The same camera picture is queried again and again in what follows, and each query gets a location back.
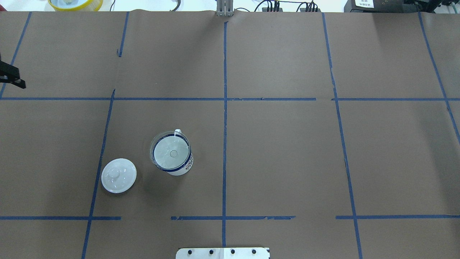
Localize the clear glass funnel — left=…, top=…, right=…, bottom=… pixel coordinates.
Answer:
left=149, top=131, right=190, bottom=171

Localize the black box with label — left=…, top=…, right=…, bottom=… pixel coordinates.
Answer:
left=344, top=0, right=404, bottom=13

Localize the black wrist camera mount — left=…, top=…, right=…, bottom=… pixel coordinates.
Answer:
left=0, top=59, right=26, bottom=89

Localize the white enamel mug blue rim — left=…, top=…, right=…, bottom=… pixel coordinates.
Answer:
left=151, top=129, right=194, bottom=176

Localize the white ceramic lid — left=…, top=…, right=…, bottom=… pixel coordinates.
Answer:
left=101, top=158, right=137, bottom=194

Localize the aluminium frame post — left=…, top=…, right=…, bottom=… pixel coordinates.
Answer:
left=216, top=0, right=234, bottom=17

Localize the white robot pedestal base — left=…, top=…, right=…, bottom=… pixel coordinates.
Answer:
left=175, top=247, right=271, bottom=259

